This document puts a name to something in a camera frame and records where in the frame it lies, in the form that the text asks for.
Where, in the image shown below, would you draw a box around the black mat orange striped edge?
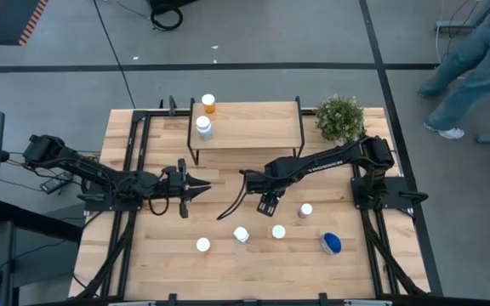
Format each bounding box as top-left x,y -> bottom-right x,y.
0,0 -> 49,59

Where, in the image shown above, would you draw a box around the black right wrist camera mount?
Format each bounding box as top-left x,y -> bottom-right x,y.
256,191 -> 281,218

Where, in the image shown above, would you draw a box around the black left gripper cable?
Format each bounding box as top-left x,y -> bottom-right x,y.
147,193 -> 170,217

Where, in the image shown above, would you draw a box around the black aluminium table frame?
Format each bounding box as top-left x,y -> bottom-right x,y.
72,108 -> 431,306

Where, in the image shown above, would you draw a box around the white floor cable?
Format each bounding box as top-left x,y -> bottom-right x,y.
434,0 -> 447,65

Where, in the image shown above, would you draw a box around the black power adapter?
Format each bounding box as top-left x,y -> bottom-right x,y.
39,171 -> 75,196

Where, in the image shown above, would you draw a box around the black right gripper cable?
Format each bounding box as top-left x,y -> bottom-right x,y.
216,169 -> 248,221

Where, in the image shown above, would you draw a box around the white medicine bottle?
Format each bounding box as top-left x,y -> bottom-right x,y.
232,226 -> 251,244

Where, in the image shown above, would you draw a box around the long black floor cable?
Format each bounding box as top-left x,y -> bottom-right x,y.
93,0 -> 136,108

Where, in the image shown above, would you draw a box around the wooden shelf black metal legs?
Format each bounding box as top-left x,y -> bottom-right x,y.
186,96 -> 306,166

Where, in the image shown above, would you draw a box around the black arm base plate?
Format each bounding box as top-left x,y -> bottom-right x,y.
350,176 -> 429,212
77,178 -> 144,213

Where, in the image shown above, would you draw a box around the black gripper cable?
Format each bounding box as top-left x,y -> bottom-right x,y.
216,169 -> 248,221
147,193 -> 170,217

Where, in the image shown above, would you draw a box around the white jar blue lid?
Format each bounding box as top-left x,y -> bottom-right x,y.
319,232 -> 343,256

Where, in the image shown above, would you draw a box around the coiled black cable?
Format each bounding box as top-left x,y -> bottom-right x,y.
146,0 -> 199,32

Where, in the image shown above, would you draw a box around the small green potted plant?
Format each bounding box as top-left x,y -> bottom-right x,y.
314,93 -> 368,145

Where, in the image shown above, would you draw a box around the clear grey bottle white cap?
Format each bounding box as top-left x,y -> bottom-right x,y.
195,115 -> 214,142

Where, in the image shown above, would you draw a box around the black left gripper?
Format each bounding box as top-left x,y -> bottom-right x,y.
162,159 -> 212,219

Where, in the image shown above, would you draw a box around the grey metal desk leg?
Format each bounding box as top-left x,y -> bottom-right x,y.
435,0 -> 490,33

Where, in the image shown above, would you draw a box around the person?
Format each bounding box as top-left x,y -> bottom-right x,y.
417,0 -> 490,140

